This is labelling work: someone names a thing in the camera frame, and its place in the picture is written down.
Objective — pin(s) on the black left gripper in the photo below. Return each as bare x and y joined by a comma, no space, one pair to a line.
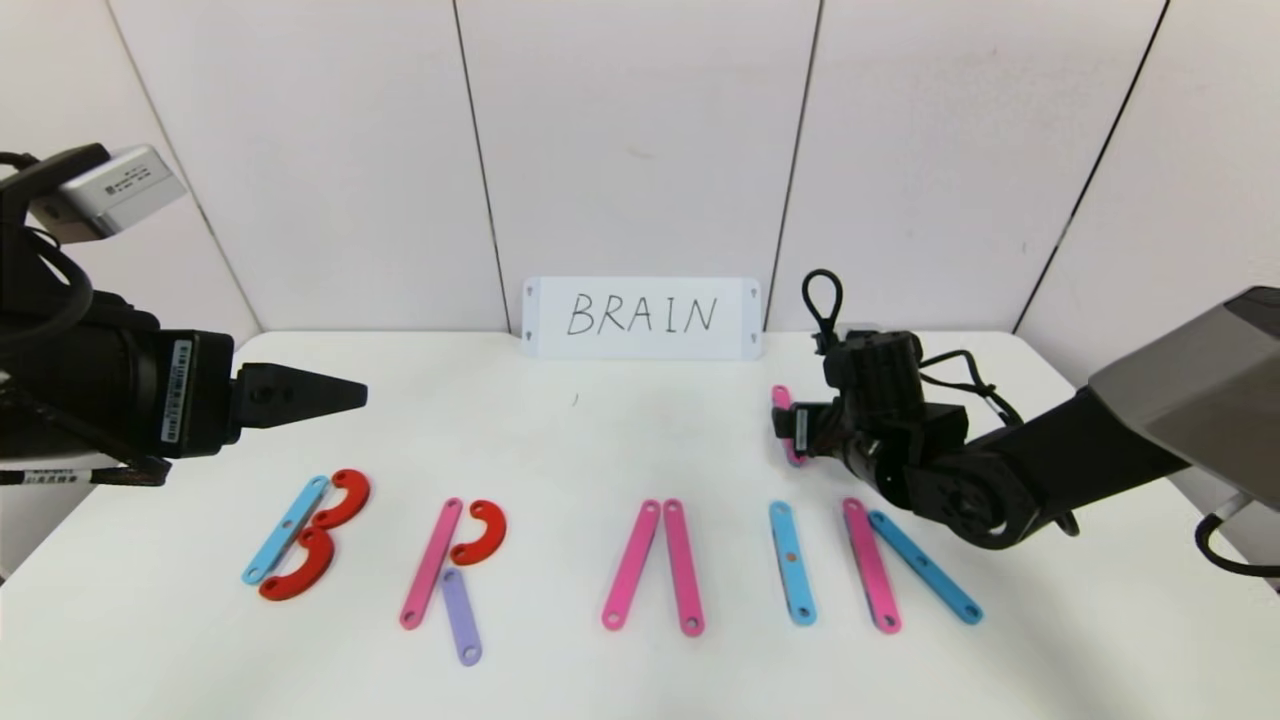
197,392

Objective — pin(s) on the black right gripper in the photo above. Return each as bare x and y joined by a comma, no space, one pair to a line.
801,430

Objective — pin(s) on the pink plastic bar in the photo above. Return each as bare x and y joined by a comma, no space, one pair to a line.
780,396
632,565
430,565
683,570
872,570

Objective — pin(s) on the blue plastic bar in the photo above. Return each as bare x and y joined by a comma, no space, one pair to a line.
925,570
285,530

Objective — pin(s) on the small red curved piece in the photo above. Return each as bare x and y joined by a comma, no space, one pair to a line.
490,535

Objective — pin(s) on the short purple plastic bar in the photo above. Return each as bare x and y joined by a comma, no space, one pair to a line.
462,620

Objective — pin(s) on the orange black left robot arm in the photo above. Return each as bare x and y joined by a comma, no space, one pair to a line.
60,360

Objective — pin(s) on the white sign reading BRAIN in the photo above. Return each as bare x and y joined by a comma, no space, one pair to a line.
640,318

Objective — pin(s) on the red curved plastic piece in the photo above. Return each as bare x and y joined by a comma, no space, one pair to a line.
352,498
312,572

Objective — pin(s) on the blue bar with orange dot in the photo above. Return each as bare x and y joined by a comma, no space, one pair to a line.
793,575

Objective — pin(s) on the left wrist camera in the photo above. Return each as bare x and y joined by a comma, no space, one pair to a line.
115,190

